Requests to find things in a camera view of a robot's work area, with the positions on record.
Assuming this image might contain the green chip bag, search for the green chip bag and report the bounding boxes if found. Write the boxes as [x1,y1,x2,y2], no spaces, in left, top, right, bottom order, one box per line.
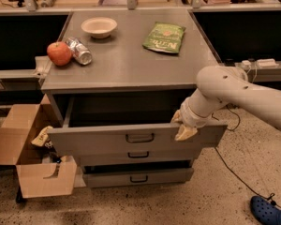
[142,22,185,54]

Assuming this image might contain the black floor cable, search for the black floor cable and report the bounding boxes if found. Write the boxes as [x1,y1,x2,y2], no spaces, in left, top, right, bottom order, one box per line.
[211,104,281,212]

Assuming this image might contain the silver soda can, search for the silver soda can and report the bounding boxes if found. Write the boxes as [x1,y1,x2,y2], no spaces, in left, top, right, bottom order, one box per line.
[66,37,93,66]

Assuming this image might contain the brown snack bag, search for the brown snack bag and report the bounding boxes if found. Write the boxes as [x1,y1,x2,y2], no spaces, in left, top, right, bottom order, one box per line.
[31,126,53,149]

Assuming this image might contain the grey top drawer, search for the grey top drawer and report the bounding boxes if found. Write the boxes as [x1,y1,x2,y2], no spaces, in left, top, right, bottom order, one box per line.
[50,96,227,157]

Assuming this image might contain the grey bottom drawer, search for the grey bottom drawer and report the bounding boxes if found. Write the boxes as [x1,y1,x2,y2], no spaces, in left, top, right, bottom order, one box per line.
[83,168,194,188]

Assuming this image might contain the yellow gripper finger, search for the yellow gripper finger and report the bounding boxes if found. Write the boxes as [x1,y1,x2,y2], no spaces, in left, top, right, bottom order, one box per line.
[170,110,182,123]
[175,125,198,142]

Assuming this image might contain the blue clog shoe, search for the blue clog shoe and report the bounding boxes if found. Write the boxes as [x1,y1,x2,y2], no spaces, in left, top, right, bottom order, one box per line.
[250,196,281,225]

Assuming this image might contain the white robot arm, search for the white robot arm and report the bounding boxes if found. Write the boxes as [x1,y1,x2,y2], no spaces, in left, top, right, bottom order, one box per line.
[171,66,281,141]

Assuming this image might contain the grey drawer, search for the grey drawer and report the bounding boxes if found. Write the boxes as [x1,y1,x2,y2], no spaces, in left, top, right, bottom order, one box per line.
[50,96,227,157]
[74,149,200,166]
[83,168,194,188]

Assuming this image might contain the white bowl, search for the white bowl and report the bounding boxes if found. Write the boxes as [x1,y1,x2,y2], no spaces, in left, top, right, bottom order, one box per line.
[81,17,117,39]

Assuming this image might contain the red apple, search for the red apple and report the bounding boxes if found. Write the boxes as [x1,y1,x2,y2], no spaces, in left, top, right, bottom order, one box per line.
[47,41,72,66]

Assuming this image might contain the white power strip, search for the white power strip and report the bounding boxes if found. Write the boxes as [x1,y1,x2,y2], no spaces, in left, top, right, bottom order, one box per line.
[241,58,278,68]

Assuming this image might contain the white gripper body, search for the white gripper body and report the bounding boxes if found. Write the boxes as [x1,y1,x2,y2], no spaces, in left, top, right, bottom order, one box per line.
[180,97,211,128]

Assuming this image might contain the cardboard box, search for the cardboard box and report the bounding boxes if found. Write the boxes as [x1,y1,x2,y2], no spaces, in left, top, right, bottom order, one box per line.
[0,97,77,199]

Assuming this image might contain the grey drawer cabinet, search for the grey drawer cabinet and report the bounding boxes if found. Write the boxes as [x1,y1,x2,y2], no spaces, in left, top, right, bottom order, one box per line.
[42,8,217,178]

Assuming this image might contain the grey middle drawer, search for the grey middle drawer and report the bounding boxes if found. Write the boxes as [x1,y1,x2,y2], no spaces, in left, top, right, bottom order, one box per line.
[74,149,200,166]

